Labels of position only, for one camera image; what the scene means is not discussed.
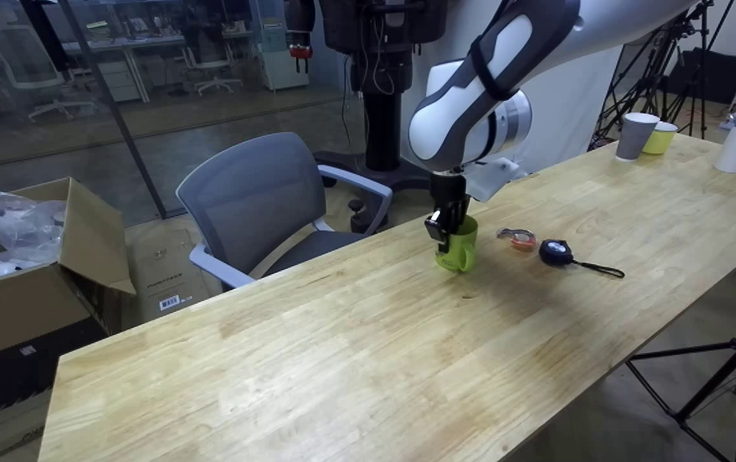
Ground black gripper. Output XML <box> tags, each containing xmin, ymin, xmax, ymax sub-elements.
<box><xmin>427</xmin><ymin>172</ymin><xmax>469</xmax><ymax>242</ymax></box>

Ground green mug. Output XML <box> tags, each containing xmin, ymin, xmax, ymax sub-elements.
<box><xmin>436</xmin><ymin>215</ymin><xmax>478</xmax><ymax>274</ymax></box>

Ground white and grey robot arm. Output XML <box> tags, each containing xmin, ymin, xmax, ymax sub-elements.
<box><xmin>409</xmin><ymin>0</ymin><xmax>696</xmax><ymax>244</ymax></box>

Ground dark blue tape measure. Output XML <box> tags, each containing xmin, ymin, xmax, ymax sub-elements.
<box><xmin>540</xmin><ymin>239</ymin><xmax>627</xmax><ymax>279</ymax></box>

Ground grey office chair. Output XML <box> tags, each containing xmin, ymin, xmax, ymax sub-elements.
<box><xmin>174</xmin><ymin>130</ymin><xmax>392</xmax><ymax>290</ymax></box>

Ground grey paper cup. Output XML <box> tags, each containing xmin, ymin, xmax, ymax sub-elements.
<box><xmin>617</xmin><ymin>113</ymin><xmax>659</xmax><ymax>161</ymax></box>

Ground yellow-green cup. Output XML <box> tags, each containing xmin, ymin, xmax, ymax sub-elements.
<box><xmin>644</xmin><ymin>121</ymin><xmax>677</xmax><ymax>157</ymax></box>

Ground black tripod stand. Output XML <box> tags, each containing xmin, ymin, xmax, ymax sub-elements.
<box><xmin>624</xmin><ymin>307</ymin><xmax>736</xmax><ymax>462</ymax></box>

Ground open cardboard box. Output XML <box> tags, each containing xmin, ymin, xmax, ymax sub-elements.
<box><xmin>0</xmin><ymin>174</ymin><xmax>138</xmax><ymax>370</ymax></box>

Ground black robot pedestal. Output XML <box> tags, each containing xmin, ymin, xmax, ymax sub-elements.
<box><xmin>322</xmin><ymin>0</ymin><xmax>446</xmax><ymax>189</ymax></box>

